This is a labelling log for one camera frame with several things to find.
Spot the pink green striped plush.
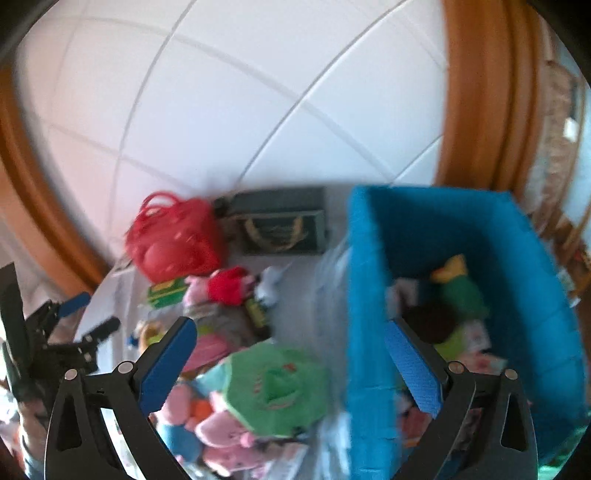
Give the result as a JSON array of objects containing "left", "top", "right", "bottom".
[{"left": 185, "top": 335, "right": 237, "bottom": 371}]

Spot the green dinosaur plush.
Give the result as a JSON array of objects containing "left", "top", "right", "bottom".
[{"left": 431, "top": 254, "right": 491, "bottom": 346}]

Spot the pig plush with glasses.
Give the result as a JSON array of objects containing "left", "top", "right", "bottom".
[{"left": 196, "top": 408, "right": 260, "bottom": 451}]

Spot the brown plush toy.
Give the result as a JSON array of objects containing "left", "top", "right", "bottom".
[{"left": 134, "top": 320, "right": 170, "bottom": 352}]

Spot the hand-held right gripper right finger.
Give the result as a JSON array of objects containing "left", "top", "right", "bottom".
[{"left": 385, "top": 318, "right": 539, "bottom": 480}]

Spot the red plastic carry case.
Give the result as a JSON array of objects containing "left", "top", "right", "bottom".
[{"left": 124, "top": 191, "right": 228, "bottom": 283}]

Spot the blue fabric storage bin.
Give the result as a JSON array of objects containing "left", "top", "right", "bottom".
[{"left": 346, "top": 185, "right": 590, "bottom": 477}]

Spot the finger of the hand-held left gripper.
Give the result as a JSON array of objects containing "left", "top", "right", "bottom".
[
  {"left": 76, "top": 318, "right": 122, "bottom": 350},
  {"left": 58, "top": 292, "right": 92, "bottom": 319}
]

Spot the white grey plush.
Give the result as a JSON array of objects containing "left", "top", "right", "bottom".
[{"left": 256, "top": 264, "right": 290, "bottom": 306}]

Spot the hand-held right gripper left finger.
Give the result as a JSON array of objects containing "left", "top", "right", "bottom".
[{"left": 44, "top": 316, "right": 199, "bottom": 480}]

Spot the pig plush with blue shirt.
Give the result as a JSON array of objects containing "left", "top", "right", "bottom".
[{"left": 154, "top": 383, "right": 208, "bottom": 464}]

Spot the teal pink plush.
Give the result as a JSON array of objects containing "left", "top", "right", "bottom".
[{"left": 196, "top": 362, "right": 234, "bottom": 405}]

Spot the dark green gift bag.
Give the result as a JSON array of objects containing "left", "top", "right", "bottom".
[{"left": 228, "top": 186, "right": 329, "bottom": 256}]

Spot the curved wooden wall frame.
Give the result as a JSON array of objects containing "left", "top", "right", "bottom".
[
  {"left": 0, "top": 65, "right": 114, "bottom": 296},
  {"left": 436, "top": 0, "right": 555, "bottom": 197}
]

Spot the green plush bag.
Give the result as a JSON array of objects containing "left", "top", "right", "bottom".
[{"left": 222, "top": 344, "right": 331, "bottom": 438}]

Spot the wooden display shelf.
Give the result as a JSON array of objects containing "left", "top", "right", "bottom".
[{"left": 526, "top": 60, "right": 591, "bottom": 301}]

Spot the person's left forearm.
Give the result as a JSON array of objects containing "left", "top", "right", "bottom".
[{"left": 7, "top": 392, "right": 52, "bottom": 480}]

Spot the green yellow box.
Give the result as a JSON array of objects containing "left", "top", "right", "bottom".
[{"left": 148, "top": 277, "right": 188, "bottom": 309}]

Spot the pig plush with red dress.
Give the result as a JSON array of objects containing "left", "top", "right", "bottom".
[{"left": 185, "top": 267, "right": 260, "bottom": 306}]

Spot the dark brown cloth bag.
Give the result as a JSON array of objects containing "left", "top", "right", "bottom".
[{"left": 402, "top": 304, "right": 459, "bottom": 346}]

